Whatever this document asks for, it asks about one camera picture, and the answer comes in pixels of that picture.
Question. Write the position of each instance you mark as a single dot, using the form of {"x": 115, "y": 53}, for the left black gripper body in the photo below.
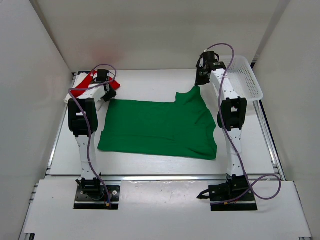
{"x": 109, "y": 95}

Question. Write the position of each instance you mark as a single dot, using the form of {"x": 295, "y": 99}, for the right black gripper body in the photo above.
{"x": 202, "y": 79}

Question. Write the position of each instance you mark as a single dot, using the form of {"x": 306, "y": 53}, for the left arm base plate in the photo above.
{"x": 94, "y": 197}

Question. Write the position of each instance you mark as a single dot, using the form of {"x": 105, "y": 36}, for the aluminium table rail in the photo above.
{"x": 164, "y": 177}

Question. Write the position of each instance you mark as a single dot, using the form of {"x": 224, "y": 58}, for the green t shirt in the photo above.
{"x": 183, "y": 128}

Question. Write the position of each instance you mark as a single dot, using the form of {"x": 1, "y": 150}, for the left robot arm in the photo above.
{"x": 94, "y": 87}

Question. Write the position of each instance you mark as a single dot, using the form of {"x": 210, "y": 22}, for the white plastic basket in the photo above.
{"x": 243, "y": 80}

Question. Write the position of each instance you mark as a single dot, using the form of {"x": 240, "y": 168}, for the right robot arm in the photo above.
{"x": 231, "y": 110}

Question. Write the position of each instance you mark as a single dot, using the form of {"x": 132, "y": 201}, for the red t shirt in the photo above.
{"x": 85, "y": 80}

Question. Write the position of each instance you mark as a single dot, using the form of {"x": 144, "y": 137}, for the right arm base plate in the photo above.
{"x": 226, "y": 197}

